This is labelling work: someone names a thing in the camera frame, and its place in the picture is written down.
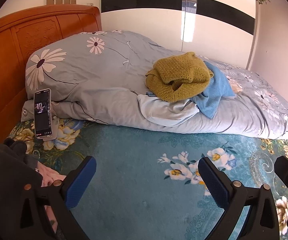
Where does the smartphone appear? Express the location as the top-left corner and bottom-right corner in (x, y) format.
(34, 88), (52, 138)

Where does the orange wooden bed frame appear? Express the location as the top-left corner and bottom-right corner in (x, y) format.
(0, 4), (103, 140)

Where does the white wardrobe with black stripe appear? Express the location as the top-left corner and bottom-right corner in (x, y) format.
(100, 0), (257, 70)

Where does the white phone stand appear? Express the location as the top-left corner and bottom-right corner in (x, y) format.
(37, 116), (60, 142)

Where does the light blue garment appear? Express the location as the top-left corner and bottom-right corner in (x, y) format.
(137, 94), (201, 128)

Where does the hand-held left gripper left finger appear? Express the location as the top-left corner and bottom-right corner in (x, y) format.
(17, 156), (97, 240)

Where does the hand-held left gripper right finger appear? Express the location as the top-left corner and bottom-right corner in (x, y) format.
(198, 157), (281, 240)

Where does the dark fleece cloth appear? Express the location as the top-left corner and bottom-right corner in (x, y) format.
(0, 140), (43, 188)

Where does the olive green knit sweater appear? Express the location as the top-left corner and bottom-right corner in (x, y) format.
(145, 52), (214, 103)

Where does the pale blue daisy print duvet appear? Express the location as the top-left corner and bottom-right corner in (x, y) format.
(21, 30), (288, 140)

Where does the teal floral bed sheet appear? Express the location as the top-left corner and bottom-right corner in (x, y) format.
(6, 117), (288, 240)

